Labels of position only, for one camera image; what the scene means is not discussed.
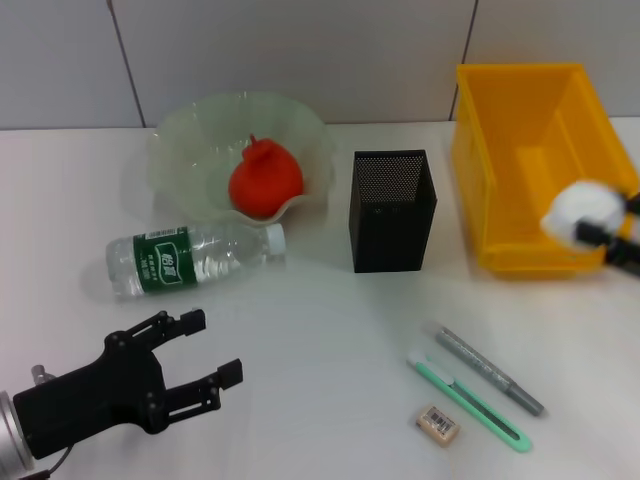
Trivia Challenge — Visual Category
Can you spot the red toy fruit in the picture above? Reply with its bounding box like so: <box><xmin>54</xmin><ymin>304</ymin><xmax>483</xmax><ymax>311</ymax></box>
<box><xmin>228</xmin><ymin>133</ymin><xmax>306</xmax><ymax>221</ymax></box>

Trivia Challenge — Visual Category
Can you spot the grey pen with clear cap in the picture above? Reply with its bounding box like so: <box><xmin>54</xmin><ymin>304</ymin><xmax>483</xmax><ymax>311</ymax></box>
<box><xmin>423</xmin><ymin>319</ymin><xmax>546</xmax><ymax>416</ymax></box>

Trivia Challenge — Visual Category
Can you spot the translucent green wavy fruit bowl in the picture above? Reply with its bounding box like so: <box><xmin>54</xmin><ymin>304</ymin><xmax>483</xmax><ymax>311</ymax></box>
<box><xmin>146</xmin><ymin>89</ymin><xmax>337</xmax><ymax>226</ymax></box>

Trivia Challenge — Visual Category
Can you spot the clear water bottle green label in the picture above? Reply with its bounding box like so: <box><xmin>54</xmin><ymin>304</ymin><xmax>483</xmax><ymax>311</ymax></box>
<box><xmin>104</xmin><ymin>223</ymin><xmax>287</xmax><ymax>304</ymax></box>

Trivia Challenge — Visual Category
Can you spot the white paper ball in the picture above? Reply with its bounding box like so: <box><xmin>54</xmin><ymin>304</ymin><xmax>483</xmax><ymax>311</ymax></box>
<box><xmin>539</xmin><ymin>179</ymin><xmax>629</xmax><ymax>249</ymax></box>

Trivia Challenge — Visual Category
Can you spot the black mesh pen holder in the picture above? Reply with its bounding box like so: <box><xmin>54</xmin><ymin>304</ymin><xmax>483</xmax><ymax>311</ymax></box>
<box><xmin>348</xmin><ymin>148</ymin><xmax>440</xmax><ymax>274</ymax></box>

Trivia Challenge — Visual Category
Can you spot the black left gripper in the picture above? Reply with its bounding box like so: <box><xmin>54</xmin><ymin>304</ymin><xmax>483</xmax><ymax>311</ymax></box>
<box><xmin>12</xmin><ymin>308</ymin><xmax>245</xmax><ymax>461</ymax></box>

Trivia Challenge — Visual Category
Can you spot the yellow plastic storage bin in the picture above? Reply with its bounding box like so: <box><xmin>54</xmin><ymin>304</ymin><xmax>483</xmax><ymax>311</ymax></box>
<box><xmin>451</xmin><ymin>61</ymin><xmax>640</xmax><ymax>280</ymax></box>

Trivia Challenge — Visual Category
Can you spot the mint green utility knife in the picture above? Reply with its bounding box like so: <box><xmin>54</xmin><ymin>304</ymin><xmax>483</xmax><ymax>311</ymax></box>
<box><xmin>405</xmin><ymin>349</ymin><xmax>534</xmax><ymax>455</ymax></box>

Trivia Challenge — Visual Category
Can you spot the beige eraser with barcode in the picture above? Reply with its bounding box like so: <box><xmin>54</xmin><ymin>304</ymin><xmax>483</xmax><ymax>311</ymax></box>
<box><xmin>414</xmin><ymin>403</ymin><xmax>461</xmax><ymax>448</ymax></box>

